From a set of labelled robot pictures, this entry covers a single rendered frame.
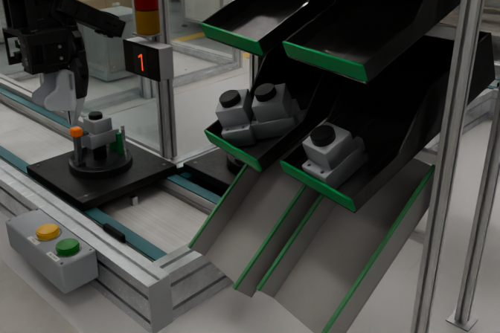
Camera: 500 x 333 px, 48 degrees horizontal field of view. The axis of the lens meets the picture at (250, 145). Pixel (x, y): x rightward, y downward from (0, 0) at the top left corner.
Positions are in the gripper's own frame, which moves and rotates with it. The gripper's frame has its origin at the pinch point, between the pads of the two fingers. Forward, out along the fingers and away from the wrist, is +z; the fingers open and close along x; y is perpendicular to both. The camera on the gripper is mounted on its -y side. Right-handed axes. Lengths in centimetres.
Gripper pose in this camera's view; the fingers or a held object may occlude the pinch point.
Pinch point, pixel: (75, 114)
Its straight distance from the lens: 88.7
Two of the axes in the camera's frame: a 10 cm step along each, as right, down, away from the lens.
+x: 7.2, 2.8, -6.3
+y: -6.9, 3.0, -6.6
